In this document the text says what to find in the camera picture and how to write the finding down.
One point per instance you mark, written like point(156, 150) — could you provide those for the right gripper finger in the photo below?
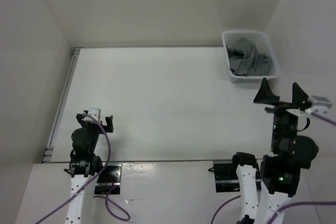
point(265, 95)
point(299, 98)

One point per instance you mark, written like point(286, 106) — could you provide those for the grey pleated skirt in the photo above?
point(245, 60)

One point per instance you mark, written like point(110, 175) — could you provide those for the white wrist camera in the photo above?
point(92, 113)
point(313, 105)

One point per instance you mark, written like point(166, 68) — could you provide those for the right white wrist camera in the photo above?
point(313, 105)

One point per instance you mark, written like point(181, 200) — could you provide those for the aluminium table edge rail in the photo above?
point(61, 106)

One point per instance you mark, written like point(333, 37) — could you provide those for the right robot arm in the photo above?
point(268, 186)

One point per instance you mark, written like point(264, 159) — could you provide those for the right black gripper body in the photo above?
point(283, 120)

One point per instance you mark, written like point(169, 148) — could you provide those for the white plastic basket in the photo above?
point(263, 46)

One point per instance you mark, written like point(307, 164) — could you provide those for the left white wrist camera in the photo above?
point(92, 113)

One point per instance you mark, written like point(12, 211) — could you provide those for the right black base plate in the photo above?
point(226, 179)

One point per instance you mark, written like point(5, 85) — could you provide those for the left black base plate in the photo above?
point(109, 181)

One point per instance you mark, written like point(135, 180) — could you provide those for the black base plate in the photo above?
point(226, 179)
point(109, 181)

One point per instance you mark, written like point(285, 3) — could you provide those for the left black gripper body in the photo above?
point(94, 130)

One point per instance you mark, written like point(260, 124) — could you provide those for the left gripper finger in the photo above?
point(109, 124)
point(80, 117)

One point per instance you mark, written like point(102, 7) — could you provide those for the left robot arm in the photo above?
point(85, 166)

